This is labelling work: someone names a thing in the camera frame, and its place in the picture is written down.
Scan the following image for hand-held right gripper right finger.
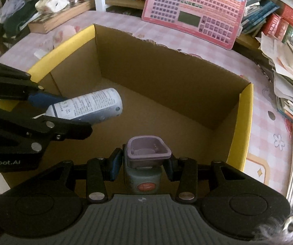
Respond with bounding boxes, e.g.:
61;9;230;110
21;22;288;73
165;157;251;203

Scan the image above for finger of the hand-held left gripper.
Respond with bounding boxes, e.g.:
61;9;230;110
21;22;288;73
0;105;93;157
0;58;68;109

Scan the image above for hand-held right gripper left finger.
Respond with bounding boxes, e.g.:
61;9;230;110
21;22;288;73
38;148;123;203

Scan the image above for grey toy with purple top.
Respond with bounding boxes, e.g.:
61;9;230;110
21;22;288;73
123;136;172;196

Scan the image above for white printed bottle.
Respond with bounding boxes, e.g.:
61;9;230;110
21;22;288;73
46;88;123;123

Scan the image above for yellow cardboard box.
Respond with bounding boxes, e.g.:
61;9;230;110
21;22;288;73
0;23;254;192

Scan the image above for wooden box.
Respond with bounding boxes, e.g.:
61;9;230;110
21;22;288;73
28;0;96;33

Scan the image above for pile of dark clothes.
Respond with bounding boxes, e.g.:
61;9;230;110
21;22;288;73
0;0;42;46

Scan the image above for cream tissue pack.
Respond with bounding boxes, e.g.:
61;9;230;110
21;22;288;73
35;0;70;13

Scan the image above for pink checkered tablecloth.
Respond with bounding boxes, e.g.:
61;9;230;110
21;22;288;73
0;10;293;192

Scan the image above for fuzzy garment with metal snap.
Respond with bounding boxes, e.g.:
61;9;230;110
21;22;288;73
254;196;293;245

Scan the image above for stack of papers and booklets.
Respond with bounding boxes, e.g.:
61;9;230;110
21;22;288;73
255;33;293;128

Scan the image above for pink learning tablet board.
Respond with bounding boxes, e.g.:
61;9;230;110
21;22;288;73
141;0;248;49

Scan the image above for red cardboard boxes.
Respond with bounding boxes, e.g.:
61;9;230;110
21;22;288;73
261;4;293;44

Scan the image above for row of teal books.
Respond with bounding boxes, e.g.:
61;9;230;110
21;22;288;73
241;0;280;35

